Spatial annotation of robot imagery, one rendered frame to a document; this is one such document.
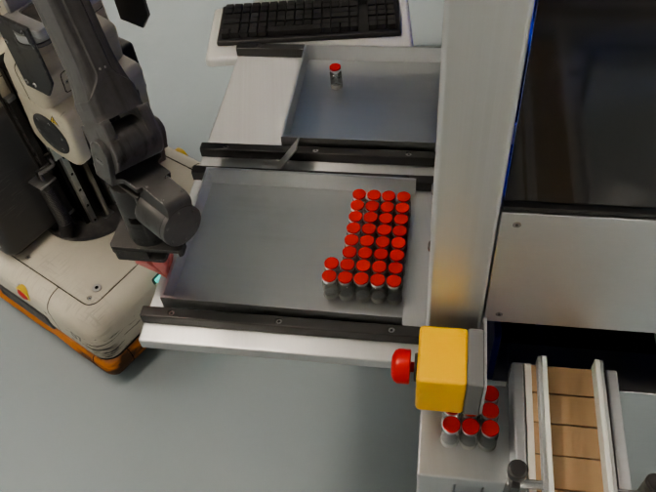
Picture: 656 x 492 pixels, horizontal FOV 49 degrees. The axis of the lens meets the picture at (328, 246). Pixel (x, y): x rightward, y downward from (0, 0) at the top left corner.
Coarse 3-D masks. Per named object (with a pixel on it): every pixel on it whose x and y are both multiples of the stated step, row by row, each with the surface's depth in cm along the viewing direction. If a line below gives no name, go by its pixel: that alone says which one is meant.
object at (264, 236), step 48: (240, 192) 117; (288, 192) 116; (336, 192) 115; (192, 240) 111; (240, 240) 110; (288, 240) 109; (336, 240) 109; (192, 288) 105; (240, 288) 104; (288, 288) 104
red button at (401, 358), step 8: (400, 352) 80; (408, 352) 80; (392, 360) 80; (400, 360) 80; (408, 360) 80; (392, 368) 80; (400, 368) 80; (408, 368) 79; (392, 376) 80; (400, 376) 80; (408, 376) 80; (408, 384) 81
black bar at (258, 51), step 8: (240, 48) 139; (248, 48) 139; (256, 48) 138; (264, 48) 138; (272, 48) 138; (280, 48) 138; (288, 48) 138; (296, 48) 137; (248, 56) 140; (256, 56) 140; (264, 56) 140; (272, 56) 139; (280, 56) 139; (288, 56) 139; (296, 56) 138
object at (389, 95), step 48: (336, 48) 135; (384, 48) 133; (432, 48) 132; (336, 96) 130; (384, 96) 129; (432, 96) 128; (288, 144) 121; (336, 144) 119; (384, 144) 118; (432, 144) 116
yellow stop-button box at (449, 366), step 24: (432, 336) 80; (456, 336) 79; (480, 336) 79; (432, 360) 78; (456, 360) 77; (480, 360) 77; (432, 384) 76; (456, 384) 76; (480, 384) 75; (432, 408) 81; (456, 408) 80
